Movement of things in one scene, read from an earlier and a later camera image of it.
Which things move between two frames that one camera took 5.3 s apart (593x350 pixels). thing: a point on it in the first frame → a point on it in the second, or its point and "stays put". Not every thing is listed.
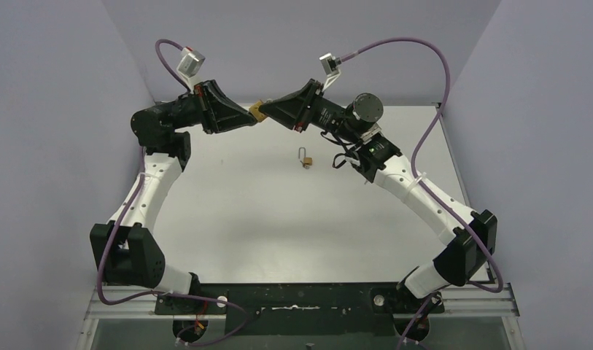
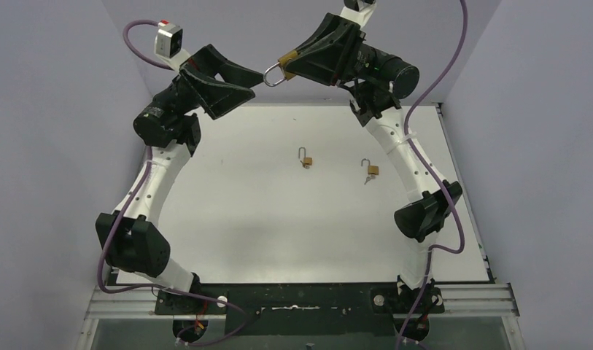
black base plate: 303,309 stays put
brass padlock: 258,114 → 282,62
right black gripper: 290,111 → 326,57
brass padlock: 307,160 stays put
